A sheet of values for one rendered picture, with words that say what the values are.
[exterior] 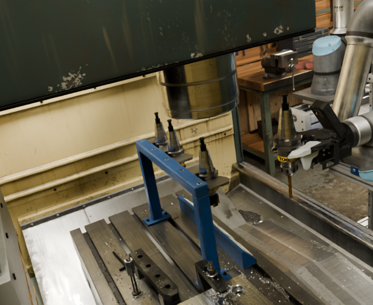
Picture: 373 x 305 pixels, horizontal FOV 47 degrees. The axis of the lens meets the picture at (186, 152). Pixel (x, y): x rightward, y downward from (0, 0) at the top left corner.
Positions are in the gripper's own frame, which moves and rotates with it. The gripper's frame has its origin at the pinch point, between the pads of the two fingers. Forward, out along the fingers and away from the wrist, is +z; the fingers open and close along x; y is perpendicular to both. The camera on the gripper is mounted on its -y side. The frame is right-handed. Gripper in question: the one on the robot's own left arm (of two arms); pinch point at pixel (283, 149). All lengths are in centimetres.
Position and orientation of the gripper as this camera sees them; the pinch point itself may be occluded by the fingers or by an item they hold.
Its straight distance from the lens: 104.2
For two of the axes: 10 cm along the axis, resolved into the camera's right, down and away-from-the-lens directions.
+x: -4.4, -2.9, 8.5
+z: -8.9, 2.9, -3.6
